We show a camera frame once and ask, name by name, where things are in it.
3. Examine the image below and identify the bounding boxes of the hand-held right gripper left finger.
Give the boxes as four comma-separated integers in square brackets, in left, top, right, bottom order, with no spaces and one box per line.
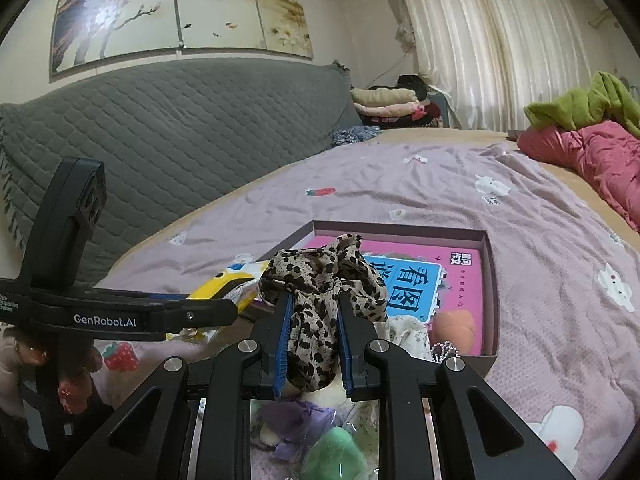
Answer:
[55,292,296,480]

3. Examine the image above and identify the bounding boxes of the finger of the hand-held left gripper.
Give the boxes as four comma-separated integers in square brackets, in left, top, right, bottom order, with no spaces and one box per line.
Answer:
[165,297,237,333]

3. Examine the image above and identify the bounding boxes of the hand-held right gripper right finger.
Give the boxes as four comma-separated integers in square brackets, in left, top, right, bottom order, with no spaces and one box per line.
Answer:
[336,296,576,480]

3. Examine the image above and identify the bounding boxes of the leopard print scrunchie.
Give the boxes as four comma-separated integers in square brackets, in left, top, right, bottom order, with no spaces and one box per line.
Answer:
[257,233,390,393]

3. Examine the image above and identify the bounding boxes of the colourful plastic packet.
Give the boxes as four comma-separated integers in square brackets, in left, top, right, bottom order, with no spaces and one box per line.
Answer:
[167,260,272,343]

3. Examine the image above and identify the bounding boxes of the green puff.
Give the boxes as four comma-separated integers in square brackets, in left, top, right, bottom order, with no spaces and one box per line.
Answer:
[300,427,372,480]

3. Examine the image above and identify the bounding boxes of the shallow brown cardboard box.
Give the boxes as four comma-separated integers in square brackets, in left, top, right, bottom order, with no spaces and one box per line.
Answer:
[252,220,501,381]

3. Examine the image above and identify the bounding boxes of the cream floral scrunchie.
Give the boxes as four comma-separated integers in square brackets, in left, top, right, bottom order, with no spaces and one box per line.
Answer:
[387,317,433,361]

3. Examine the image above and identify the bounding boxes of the cream bear with purple dress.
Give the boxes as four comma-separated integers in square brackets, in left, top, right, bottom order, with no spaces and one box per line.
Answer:
[250,385,381,461]

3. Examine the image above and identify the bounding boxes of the silver tiara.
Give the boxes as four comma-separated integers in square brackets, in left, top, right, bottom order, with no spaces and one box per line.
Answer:
[431,341,463,363]

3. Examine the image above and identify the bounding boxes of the orange makeup sponge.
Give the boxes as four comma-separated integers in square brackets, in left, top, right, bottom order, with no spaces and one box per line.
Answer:
[431,309,477,356]

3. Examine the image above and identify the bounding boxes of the pink picture book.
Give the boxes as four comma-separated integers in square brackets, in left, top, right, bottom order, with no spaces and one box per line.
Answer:
[300,237,483,356]

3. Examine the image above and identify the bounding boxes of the grey quilted headboard cover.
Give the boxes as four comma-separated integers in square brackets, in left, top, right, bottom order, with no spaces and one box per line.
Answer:
[0,60,366,271]

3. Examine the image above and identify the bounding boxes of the purple printed bedsheet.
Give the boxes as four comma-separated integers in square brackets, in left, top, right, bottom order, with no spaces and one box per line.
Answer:
[95,140,632,480]

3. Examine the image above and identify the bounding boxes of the blue patterned cloth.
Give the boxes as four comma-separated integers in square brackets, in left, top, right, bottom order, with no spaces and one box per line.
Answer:
[331,125,383,150]

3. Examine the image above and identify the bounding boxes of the pink folded cloth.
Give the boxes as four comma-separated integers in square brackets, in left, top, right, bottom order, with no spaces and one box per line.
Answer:
[355,100,431,119]

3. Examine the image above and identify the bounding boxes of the dark folded clothes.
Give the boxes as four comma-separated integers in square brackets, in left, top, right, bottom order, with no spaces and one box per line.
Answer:
[365,75,446,129]

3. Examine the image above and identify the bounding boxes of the beige folded blanket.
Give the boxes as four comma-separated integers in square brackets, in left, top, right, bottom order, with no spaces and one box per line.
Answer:
[350,87,418,107]

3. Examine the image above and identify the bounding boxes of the pink quilt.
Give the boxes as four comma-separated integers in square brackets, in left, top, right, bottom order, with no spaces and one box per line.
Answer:
[516,120,640,233]

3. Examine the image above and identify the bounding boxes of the cream pleated curtain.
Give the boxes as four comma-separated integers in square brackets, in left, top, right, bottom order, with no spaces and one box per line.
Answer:
[380,0,601,133]

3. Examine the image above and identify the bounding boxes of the green blanket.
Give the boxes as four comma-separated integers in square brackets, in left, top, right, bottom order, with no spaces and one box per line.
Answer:
[524,71,640,140]

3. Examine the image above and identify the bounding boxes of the floral wall painting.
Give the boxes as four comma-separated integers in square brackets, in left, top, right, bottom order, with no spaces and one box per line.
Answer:
[49,0,315,83]

